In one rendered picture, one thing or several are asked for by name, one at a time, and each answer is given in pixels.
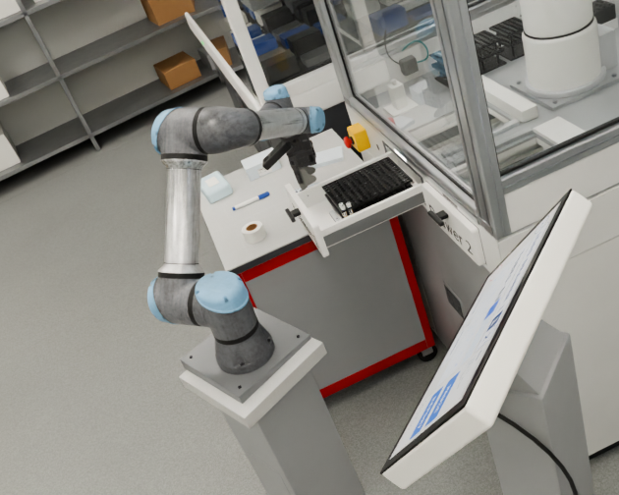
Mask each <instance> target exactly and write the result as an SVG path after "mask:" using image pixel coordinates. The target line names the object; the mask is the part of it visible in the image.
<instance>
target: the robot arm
mask: <svg viewBox="0 0 619 495"><path fill-rule="evenodd" d="M263 97H264V100H265V103H264V104H263V106H262V107H261V108H260V109H259V111H254V110H253V109H250V108H231V107H222V106H207V107H188V108H183V107H177V108H174V109H167V110H164V111H162V112H161V113H160V114H159V115H158V116H157V117H156V119H155V120H154V123H153V125H152V129H151V141H152V144H153V145H154V149H155V150H156V152H158V153H159V154H161V162H162V163H163V164H164V165H165V166H166V168H167V175H166V214H165V254H164V264H163V266H162V267H161V268H160V269H158V277H156V278H154V279H153V280H152V281H151V283H150V285H151V286H149V287H148V291H147V302H148V306H149V309H150V311H151V313H152V314H153V315H154V316H155V318H157V319H158V320H160V321H162V322H168V323H170V324H183V325H192V326H202V327H208V328H210V329H211V332H212V334H213V336H214V339H215V357H216V360H217V363H218V365H219V367H220V368H221V369H222V370H223V371H224V372H226V373H229V374H234V375H240V374H246V373H250V372H253V371H255V370H257V369H259V368H261V367H262V366H264V365H265V364H266V363H267V362H268V361H269V360H270V359H271V357H272V355H273V353H274V348H275V347H274V342H273V340H272V337H271V335H270V334H269V332H268V331H267V330H266V329H265V328H264V327H263V326H262V325H261V324H260V323H259V322H258V320H257V317H256V314H255V312H254V309H253V305H252V302H251V300H250V297H249V292H248V289H247V288H246V286H245V285H244V282H243V281H242V279H241V278H240V277H239V276H238V275H236V274H235V273H232V272H229V271H215V272H214V273H213V274H211V273H209V274H206V275H205V276H204V270H203V269H202V268H201V267H200V266H199V264H198V262H199V223H200V186H201V169H202V168H203V167H204V166H205V165H206V164H207V157H208V154H218V153H223V152H228V151H232V150H235V149H239V148H243V147H247V146H252V145H254V144H256V143H257V142H258V141H259V140H261V141H265V140H268V139H270V138H280V139H281V142H280V143H279V144H278V145H277V146H276V147H275V148H274V149H273V150H272V151H271V152H270V153H269V154H268V155H267V156H265V157H264V159H263V160H262V167H263V168H264V169H266V170H269V169H270V168H271V167H272V166H273V165H274V164H275V163H276V162H277V161H278V160H279V159H280V158H281V157H282V156H283V155H284V154H285V153H286V155H287V156H288V159H289V162H290V165H291V168H292V169H293V171H294V174H295V177H296V179H297V181H298V184H299V186H300V188H301V189H302V191H303V190H305V189H306V188H307V187H308V185H310V184H312V183H313V182H315V181H316V176H315V175H312V174H313V173H314V172H315V168H314V167H309V166H311V165H315V164H316V161H315V158H316V153H315V151H314V148H313V145H312V141H311V140H310V138H309V136H308V134H313V133H320V132H321V131H322V130H323V129H324V126H325V115H324V112H323V110H322V108H320V107H318V106H310V107H294V106H293V103H292V100H291V98H290V95H289V93H288V90H287V88H286V86H285V85H283V84H276V85H273V86H270V87H269V88H267V89H266V90H265V91H264V92H263ZM301 167H302V168H301Z"/></svg>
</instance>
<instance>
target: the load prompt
mask: <svg viewBox="0 0 619 495"><path fill-rule="evenodd" d="M547 224H548V223H547ZM547 224H546V225H545V226H544V227H543V228H542V229H541V230H540V231H539V232H538V233H537V234H536V235H535V236H534V238H533V240H532V242H531V244H530V246H529V248H528V250H527V252H526V254H525V256H524V257H523V259H522V261H521V263H520V265H519V267H518V269H517V271H516V273H515V275H514V277H513V279H512V281H511V283H510V285H509V287H508V289H507V291H506V293H505V294H504V296H503V298H502V300H501V302H500V304H499V306H498V308H497V309H496V311H495V313H494V315H493V317H492V319H491V321H490V323H489V325H488V327H487V329H486V330H485V332H484V334H483V336H482V338H481V340H480V342H479V344H478V347H477V349H476V351H477V350H478V349H480V348H481V347H482V346H483V345H484V344H485V343H486V342H487V341H488V340H489V339H490V338H491V336H492V334H493V332H494V330H495V328H496V326H497V324H498V322H499V320H500V318H501V316H502V314H503V312H504V310H505V308H506V306H507V304H508V302H509V301H510V299H511V297H512V295H513V293H514V291H515V289H516V287H517V285H518V283H519V281H520V279H521V277H522V275H523V273H524V271H525V269H526V267H527V265H528V263H529V261H530V259H531V257H532V255H533V253H534V251H535V248H536V246H537V244H538V242H539V240H540V238H541V236H542V234H543V232H544V230H545V228H546V226H547Z"/></svg>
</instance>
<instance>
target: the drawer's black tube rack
mask: <svg viewBox="0 0 619 495"><path fill-rule="evenodd" d="M386 159H387V160H386ZM387 161H388V162H387ZM383 163H384V164H383ZM375 164H376V165H375ZM376 166H377V167H376ZM394 166H395V167H394ZM372 168H373V169H372ZM396 168H397V169H396ZM373 170H374V171H373ZM347 177H348V178H347ZM348 179H349V180H348ZM350 181H351V182H350ZM412 181H413V180H412V179H411V178H410V177H409V176H408V175H407V174H406V173H405V172H404V171H403V170H402V169H401V168H400V167H399V166H398V165H397V164H396V163H395V162H394V161H392V160H391V159H390V158H389V157H385V158H383V159H381V160H379V161H377V162H374V163H372V164H370V165H368V166H365V167H364V168H362V169H360V170H358V171H355V172H353V173H351V174H349V175H347V176H344V177H342V178H340V179H338V180H335V181H333V182H331V183H329V184H327V185H328V187H330V188H331V189H332V190H333V191H334V193H335V194H336V196H338V198H339V199H340V200H341V201H342V202H343V204H344V205H345V207H346V208H347V209H348V211H346V212H347V215H348V216H350V213H349V210H350V209H353V213H356V212H358V211H361V210H363V209H365V208H367V207H369V206H372V205H374V204H376V203H378V202H380V201H382V200H384V199H386V198H388V197H390V196H393V195H395V194H397V193H400V192H403V191H405V190H407V189H409V188H411V187H412V185H411V184H410V182H412ZM336 182H337V183H336ZM337 184H338V185H337ZM339 186H340V187H339ZM325 197H326V198H327V200H328V201H329V202H330V204H331V205H332V206H333V208H334V209H335V210H336V211H337V213H338V214H339V215H340V217H341V218H342V219H343V218H344V216H343V215H342V213H341V211H340V210H339V209H338V208H337V206H336V205H335V204H334V202H333V201H332V200H331V199H330V197H329V196H328V195H327V193H326V194H325ZM347 202H350V203H351V207H350V208H348V207H347V205H346V203H347Z"/></svg>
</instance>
